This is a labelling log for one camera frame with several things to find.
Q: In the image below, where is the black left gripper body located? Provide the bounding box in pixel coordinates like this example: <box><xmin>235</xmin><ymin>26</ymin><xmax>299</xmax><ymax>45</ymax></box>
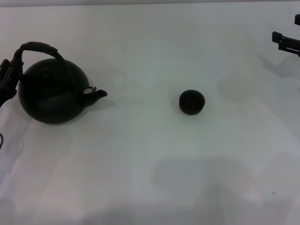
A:
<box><xmin>0</xmin><ymin>80</ymin><xmax>18</xmax><ymax>109</ymax></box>

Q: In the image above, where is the black round teapot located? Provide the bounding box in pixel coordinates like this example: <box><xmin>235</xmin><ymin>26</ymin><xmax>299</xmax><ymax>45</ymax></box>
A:
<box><xmin>17</xmin><ymin>41</ymin><xmax>108</xmax><ymax>125</ymax></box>

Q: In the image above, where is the small dark teacup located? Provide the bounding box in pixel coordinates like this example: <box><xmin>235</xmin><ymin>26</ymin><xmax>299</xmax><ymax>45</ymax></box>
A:
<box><xmin>179</xmin><ymin>89</ymin><xmax>206</xmax><ymax>116</ymax></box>

